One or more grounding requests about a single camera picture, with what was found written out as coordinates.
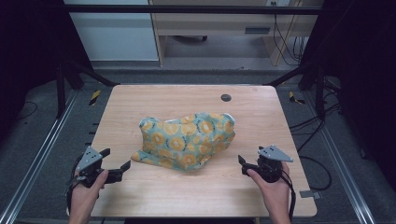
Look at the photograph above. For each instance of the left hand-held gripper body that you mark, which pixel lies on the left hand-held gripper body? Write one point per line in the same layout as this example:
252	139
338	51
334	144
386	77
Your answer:
89	157

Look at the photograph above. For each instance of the dark round table grommet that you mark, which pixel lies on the dark round table grommet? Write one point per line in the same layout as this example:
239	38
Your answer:
226	97

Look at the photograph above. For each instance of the person's left hand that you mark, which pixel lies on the person's left hand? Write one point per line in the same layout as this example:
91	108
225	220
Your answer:
85	191

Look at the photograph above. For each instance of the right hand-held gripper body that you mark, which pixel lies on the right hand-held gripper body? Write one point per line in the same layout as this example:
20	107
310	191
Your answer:
270	163

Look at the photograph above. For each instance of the white cabinet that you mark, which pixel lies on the white cabinet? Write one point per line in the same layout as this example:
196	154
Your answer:
115	37

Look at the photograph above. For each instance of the aluminium floor rail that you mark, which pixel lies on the aluminium floor rail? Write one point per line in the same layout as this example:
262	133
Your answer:
37	158
342	168

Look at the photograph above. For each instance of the green cloth with orange print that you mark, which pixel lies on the green cloth with orange print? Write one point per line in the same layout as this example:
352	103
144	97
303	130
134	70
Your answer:
186	141

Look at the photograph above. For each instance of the black metal frame stand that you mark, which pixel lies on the black metal frame stand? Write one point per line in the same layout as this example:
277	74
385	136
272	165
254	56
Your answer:
60	90
319	93

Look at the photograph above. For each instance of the grey tape patch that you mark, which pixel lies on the grey tape patch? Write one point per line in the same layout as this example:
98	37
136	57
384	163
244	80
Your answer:
309	194

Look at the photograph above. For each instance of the black horizontal frame bar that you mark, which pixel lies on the black horizontal frame bar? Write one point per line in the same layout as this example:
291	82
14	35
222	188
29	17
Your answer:
186	9

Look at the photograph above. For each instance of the person's right hand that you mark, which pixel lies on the person's right hand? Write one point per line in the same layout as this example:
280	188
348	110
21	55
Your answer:
273	189

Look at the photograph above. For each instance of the black curtain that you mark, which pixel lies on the black curtain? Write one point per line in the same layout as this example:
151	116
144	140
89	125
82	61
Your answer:
28	56
364	77

